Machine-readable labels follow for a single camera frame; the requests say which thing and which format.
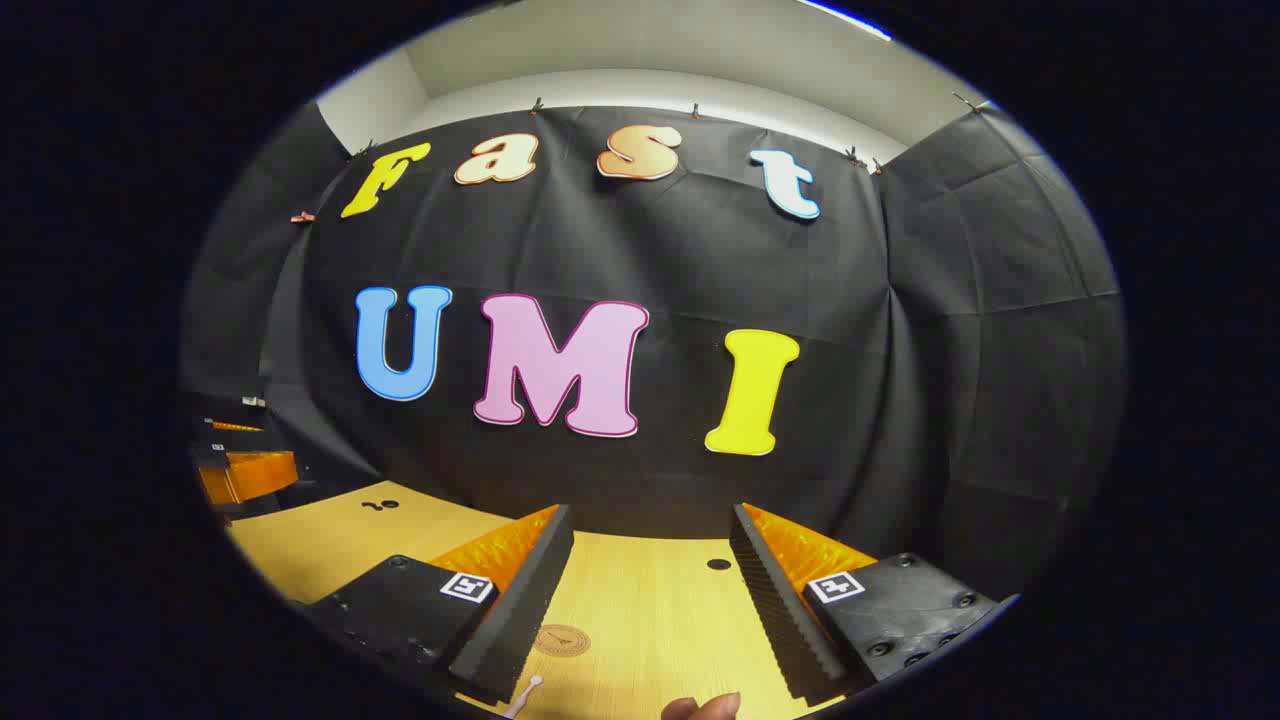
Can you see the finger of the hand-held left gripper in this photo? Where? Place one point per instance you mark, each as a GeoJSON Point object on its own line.
{"type": "Point", "coordinates": [238, 432]}
{"type": "Point", "coordinates": [255, 475]}

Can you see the round brown coaster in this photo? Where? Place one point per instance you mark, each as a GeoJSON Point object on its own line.
{"type": "Point", "coordinates": [561, 640]}

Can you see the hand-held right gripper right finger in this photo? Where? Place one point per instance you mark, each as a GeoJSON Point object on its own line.
{"type": "Point", "coordinates": [775, 610]}

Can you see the white toothbrush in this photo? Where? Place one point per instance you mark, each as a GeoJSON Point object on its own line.
{"type": "Point", "coordinates": [525, 695]}

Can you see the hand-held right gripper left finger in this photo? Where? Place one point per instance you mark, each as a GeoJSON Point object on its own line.
{"type": "Point", "coordinates": [525, 600]}

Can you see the wooden desktop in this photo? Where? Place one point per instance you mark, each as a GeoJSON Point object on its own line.
{"type": "Point", "coordinates": [650, 600]}

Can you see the black backdrop cloth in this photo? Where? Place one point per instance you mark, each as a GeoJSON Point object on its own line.
{"type": "Point", "coordinates": [680, 260]}

